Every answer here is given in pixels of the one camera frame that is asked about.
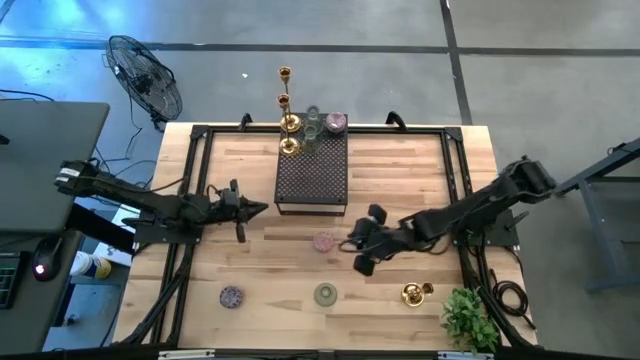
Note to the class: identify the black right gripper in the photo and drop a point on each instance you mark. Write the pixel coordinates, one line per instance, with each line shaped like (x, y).
(377, 239)

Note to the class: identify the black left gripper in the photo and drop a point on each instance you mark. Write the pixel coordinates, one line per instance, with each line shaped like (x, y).
(231, 205)

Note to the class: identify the red patterned bowl candle holder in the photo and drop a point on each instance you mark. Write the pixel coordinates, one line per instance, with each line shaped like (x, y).
(323, 241)

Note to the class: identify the clear glass jar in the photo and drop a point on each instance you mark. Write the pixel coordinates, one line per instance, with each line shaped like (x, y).
(312, 114)

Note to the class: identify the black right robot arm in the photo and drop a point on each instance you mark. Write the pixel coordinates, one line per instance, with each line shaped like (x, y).
(475, 205)

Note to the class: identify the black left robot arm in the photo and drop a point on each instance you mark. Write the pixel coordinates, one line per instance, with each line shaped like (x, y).
(125, 192)

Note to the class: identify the short brass candle holder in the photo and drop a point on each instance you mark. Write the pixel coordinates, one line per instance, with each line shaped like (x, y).
(413, 294)

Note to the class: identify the black perforated metal stand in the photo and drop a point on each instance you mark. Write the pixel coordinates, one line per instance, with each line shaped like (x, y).
(312, 175)

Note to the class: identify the green artificial plant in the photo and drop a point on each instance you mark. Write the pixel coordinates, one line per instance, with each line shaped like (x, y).
(468, 320)

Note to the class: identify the black floor fan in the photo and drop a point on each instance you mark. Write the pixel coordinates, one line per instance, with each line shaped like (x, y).
(145, 80)

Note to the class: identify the white yellow tub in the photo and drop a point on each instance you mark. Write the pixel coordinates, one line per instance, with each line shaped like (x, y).
(90, 265)

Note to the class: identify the black computer mouse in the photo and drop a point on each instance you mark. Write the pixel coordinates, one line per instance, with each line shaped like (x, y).
(46, 257)

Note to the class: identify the dark grey side desk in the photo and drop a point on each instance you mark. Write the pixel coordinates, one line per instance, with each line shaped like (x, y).
(30, 325)

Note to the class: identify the black keyboard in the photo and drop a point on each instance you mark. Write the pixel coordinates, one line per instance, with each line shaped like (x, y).
(7, 277)

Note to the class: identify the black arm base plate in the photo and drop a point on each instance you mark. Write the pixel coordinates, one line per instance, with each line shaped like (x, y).
(150, 232)
(500, 230)

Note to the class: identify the black aluminium rig frame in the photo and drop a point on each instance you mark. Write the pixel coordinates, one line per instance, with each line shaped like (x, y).
(400, 130)

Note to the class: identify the silver metal bracket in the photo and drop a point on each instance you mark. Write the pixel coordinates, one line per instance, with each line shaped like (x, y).
(185, 354)
(465, 355)

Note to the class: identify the grey metal cart frame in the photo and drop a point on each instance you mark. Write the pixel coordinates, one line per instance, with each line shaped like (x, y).
(600, 235)

